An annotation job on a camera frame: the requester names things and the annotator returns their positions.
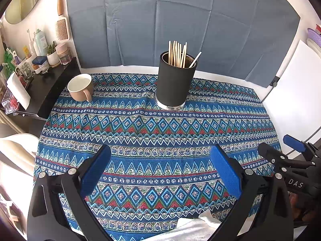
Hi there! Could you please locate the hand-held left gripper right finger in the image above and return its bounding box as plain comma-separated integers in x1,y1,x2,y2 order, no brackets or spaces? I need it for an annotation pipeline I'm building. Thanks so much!
210,144,294,241

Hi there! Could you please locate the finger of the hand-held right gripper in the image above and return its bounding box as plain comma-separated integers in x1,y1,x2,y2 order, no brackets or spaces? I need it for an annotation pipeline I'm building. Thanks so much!
258,142,288,165
283,135,315,154

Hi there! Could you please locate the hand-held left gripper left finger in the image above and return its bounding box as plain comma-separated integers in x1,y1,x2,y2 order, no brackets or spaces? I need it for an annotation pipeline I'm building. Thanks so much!
27,144,112,241

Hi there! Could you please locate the black cylindrical utensil holder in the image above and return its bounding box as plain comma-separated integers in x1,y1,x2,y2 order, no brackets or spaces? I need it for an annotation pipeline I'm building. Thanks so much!
156,51,198,110

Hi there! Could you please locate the bundle of wooden chopsticks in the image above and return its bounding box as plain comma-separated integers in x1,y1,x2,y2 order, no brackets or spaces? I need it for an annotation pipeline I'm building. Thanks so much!
168,40,202,68

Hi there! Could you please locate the person's right hand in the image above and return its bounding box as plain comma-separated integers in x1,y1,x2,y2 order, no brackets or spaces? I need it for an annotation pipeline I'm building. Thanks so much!
289,193,321,228

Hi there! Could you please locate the white foam board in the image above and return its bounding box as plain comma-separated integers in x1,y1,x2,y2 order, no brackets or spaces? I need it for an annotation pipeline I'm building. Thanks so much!
262,40,321,156

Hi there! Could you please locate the black board clamp stand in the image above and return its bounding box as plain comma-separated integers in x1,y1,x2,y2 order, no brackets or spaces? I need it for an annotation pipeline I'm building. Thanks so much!
261,75,281,101

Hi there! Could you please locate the white towel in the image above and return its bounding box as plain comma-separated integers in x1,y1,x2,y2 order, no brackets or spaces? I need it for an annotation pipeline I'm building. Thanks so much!
160,209,223,241

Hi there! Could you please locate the blue patterned tablecloth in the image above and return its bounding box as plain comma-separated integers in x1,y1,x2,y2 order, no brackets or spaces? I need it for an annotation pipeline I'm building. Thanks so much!
34,72,282,241

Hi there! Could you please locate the tan ceramic cup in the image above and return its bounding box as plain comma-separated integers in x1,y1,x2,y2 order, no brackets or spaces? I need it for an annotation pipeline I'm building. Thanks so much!
67,74,95,103

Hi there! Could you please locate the white chair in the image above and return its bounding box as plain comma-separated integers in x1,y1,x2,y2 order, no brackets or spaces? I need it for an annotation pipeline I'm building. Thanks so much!
0,133,40,179

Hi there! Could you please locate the black side shelf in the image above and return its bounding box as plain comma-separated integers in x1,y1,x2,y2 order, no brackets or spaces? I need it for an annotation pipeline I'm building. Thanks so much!
14,57,81,119

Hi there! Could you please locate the purple basket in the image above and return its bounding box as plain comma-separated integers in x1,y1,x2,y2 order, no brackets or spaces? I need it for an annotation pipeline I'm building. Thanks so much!
307,28,321,53

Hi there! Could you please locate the clear plastic box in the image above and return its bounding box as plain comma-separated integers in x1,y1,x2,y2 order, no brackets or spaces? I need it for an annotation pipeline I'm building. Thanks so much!
0,90,20,114

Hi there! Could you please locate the white paper sheet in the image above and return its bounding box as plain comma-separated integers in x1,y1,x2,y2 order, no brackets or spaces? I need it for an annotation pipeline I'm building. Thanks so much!
6,72,31,109

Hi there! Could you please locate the pink jar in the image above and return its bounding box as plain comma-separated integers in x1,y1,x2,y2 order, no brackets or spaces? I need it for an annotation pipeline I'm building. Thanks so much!
56,43,71,66

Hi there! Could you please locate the blue-lid cream tin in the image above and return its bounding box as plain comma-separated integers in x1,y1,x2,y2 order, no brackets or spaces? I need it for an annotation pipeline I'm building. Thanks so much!
32,56,50,74

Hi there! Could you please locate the small potted succulent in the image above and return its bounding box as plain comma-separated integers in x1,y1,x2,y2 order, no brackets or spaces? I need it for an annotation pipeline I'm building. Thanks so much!
46,41,61,67

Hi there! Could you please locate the glass mug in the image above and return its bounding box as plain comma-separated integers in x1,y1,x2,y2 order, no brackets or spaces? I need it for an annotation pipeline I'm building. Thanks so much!
15,64,34,81

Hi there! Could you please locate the pale green bottle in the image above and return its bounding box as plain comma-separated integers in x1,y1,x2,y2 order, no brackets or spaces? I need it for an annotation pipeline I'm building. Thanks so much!
34,29,48,57

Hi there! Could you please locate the green packet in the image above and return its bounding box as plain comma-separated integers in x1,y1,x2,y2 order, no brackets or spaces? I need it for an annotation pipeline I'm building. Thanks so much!
3,50,16,68

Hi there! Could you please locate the blue-grey backdrop cloth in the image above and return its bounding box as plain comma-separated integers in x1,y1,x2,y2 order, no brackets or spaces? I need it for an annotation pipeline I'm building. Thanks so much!
65,0,301,88

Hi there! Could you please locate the white electric toothbrush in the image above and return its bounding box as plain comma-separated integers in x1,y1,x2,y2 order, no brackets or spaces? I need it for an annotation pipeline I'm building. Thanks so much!
26,29,34,56

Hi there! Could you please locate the wooden hairbrush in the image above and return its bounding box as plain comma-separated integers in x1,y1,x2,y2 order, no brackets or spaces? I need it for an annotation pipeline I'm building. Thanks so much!
55,0,70,42

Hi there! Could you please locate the oval wall mirror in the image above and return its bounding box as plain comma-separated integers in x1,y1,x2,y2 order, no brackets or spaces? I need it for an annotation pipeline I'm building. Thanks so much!
4,0,52,25

